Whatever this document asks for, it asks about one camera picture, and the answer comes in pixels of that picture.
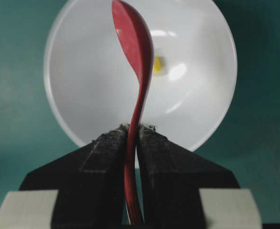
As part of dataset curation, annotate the red plastic spoon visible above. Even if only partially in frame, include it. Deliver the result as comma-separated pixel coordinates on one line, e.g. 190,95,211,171
112,0,154,225

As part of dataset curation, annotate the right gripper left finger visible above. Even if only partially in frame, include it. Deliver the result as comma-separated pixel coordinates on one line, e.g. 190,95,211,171
19,125,129,229

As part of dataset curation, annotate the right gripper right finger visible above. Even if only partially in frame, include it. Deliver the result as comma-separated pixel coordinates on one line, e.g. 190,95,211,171
137,125,239,229

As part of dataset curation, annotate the white ceramic bowl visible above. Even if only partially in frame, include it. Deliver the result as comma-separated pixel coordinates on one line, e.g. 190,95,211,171
44,0,237,151

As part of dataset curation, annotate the yellow hexagonal prism block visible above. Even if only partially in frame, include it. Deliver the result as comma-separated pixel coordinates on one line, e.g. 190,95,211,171
153,56,165,74

